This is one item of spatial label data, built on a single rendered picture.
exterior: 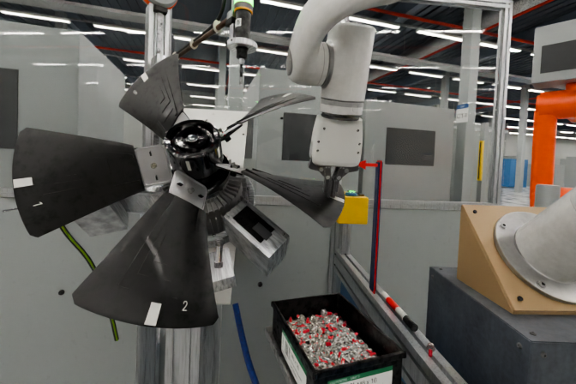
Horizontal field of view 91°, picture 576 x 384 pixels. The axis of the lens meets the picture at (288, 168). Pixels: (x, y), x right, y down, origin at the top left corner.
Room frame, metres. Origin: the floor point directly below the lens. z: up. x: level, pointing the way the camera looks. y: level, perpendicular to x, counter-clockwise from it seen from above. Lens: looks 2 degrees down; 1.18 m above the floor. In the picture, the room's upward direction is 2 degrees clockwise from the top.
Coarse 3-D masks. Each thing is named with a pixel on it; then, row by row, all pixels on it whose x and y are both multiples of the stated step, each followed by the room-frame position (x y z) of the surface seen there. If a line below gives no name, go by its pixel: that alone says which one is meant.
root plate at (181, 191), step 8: (176, 176) 0.59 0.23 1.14; (184, 176) 0.61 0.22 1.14; (176, 184) 0.58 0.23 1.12; (184, 184) 0.60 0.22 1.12; (192, 184) 0.62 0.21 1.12; (200, 184) 0.64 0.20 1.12; (176, 192) 0.58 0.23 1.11; (184, 192) 0.60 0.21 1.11; (200, 192) 0.63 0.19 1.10; (192, 200) 0.60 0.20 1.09; (200, 200) 0.62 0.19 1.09
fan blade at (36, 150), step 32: (32, 160) 0.58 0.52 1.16; (64, 160) 0.59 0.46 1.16; (96, 160) 0.60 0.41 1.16; (128, 160) 0.62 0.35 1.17; (32, 192) 0.57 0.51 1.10; (64, 192) 0.59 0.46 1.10; (96, 192) 0.61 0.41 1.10; (128, 192) 0.63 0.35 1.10; (32, 224) 0.56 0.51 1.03; (64, 224) 0.59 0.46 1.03
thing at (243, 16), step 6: (240, 12) 0.66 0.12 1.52; (246, 12) 0.66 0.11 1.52; (240, 18) 0.66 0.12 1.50; (246, 18) 0.66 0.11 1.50; (240, 24) 0.66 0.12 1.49; (246, 24) 0.67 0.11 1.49; (240, 30) 0.66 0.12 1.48; (246, 30) 0.67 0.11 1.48; (240, 36) 0.66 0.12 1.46; (246, 36) 0.67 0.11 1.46; (240, 48) 0.67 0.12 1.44; (246, 48) 0.67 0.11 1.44; (240, 54) 0.67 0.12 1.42; (246, 54) 0.68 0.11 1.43
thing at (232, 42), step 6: (228, 12) 0.70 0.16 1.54; (234, 12) 0.69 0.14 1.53; (228, 18) 0.70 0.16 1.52; (234, 18) 0.69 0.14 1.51; (228, 24) 0.69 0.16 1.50; (234, 24) 0.69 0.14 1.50; (234, 30) 0.69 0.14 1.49; (234, 36) 0.69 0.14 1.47; (228, 42) 0.66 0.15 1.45; (234, 42) 0.65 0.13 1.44; (240, 42) 0.65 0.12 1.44; (246, 42) 0.65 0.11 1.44; (252, 42) 0.66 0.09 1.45; (228, 48) 0.68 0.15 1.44; (234, 48) 0.68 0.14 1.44; (252, 48) 0.68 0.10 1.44
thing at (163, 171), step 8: (160, 144) 0.64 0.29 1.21; (136, 152) 0.63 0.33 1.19; (144, 152) 0.63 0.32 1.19; (152, 152) 0.64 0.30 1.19; (160, 152) 0.64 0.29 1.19; (144, 160) 0.63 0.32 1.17; (152, 160) 0.64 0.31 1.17; (160, 160) 0.64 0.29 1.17; (168, 160) 0.65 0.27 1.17; (144, 168) 0.64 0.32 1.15; (160, 168) 0.65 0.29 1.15; (168, 168) 0.65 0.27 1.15; (144, 176) 0.64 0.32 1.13; (152, 176) 0.64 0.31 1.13; (160, 176) 0.65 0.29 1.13; (168, 176) 0.66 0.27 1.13; (144, 184) 0.64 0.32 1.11; (152, 184) 0.65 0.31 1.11
